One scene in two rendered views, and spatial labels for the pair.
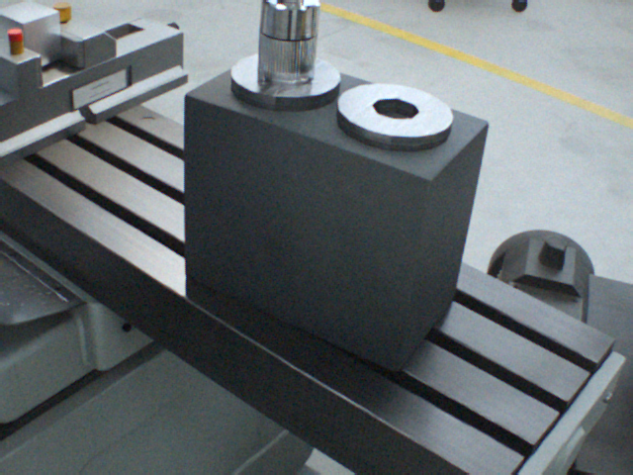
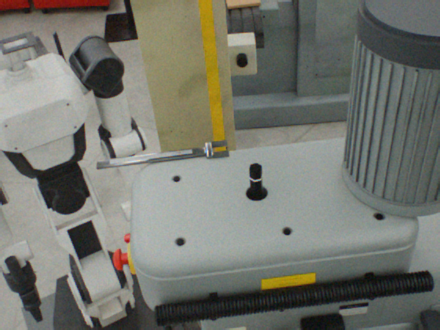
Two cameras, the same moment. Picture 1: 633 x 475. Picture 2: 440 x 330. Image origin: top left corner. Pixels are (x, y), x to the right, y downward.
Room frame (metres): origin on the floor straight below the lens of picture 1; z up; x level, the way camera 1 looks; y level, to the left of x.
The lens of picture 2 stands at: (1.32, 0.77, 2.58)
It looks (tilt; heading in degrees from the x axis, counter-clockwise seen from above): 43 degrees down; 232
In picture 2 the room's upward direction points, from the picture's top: 6 degrees counter-clockwise
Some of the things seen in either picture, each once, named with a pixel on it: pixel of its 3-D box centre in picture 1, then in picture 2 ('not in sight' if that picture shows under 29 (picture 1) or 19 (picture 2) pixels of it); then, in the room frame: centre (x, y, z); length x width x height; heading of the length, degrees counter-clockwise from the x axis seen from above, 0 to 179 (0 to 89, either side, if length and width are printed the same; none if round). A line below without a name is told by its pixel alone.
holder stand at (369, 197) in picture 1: (328, 196); not in sight; (0.63, -0.01, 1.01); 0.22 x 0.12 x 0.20; 62
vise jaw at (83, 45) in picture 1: (65, 36); not in sight; (0.97, 0.32, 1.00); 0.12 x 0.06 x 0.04; 55
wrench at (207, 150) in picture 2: not in sight; (163, 156); (0.92, 0.09, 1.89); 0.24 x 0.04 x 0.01; 144
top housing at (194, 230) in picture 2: not in sight; (266, 222); (0.85, 0.29, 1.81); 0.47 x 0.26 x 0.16; 144
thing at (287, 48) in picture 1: (288, 41); not in sight; (0.66, 0.03, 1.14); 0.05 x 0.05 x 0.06
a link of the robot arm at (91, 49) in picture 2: not in sight; (102, 67); (0.70, -0.53, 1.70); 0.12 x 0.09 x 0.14; 75
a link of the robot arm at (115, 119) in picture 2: not in sight; (117, 122); (0.71, -0.50, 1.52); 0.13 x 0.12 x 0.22; 166
